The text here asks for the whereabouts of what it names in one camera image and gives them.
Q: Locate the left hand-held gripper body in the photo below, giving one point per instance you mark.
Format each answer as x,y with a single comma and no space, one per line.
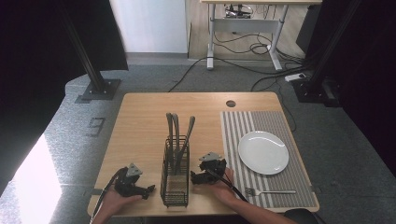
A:
126,183

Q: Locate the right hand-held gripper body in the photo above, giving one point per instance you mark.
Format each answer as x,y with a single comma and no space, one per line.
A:
214,165

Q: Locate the person's left hand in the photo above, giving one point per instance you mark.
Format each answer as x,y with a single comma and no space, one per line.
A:
116,202

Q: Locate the person's right hand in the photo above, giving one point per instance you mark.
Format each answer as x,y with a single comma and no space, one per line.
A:
222,189

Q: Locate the white round plate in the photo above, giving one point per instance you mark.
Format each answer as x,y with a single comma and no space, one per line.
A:
263,152

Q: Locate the silver fork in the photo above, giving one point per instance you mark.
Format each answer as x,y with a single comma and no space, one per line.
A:
274,192

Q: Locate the striped grey placemat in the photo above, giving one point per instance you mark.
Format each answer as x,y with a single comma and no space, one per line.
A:
292,124

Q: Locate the dark round seat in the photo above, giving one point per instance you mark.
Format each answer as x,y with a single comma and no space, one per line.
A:
301,216

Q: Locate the white power strip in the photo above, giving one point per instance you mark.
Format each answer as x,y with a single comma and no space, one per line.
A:
295,76

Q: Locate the black metal stand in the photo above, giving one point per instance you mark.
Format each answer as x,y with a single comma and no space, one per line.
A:
323,62
90,62

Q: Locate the black curtain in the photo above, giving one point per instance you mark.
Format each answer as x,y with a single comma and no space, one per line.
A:
373,77
31,77

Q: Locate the white-legged wooden desk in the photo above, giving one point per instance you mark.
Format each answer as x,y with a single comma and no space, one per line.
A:
246,25

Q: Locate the device under desk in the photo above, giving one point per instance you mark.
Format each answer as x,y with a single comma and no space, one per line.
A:
238,11

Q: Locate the white wall panel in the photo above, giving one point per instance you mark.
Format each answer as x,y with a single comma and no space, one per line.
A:
149,25

